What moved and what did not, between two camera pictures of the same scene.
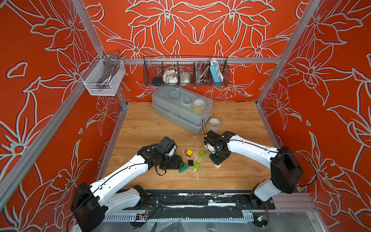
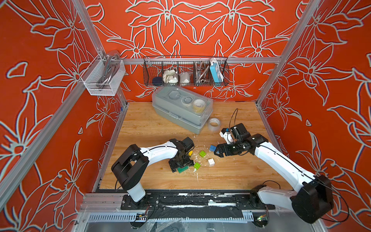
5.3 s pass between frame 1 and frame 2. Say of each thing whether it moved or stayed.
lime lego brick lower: stayed
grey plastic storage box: stayed
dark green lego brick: stayed
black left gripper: moved
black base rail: stayed
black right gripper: moved
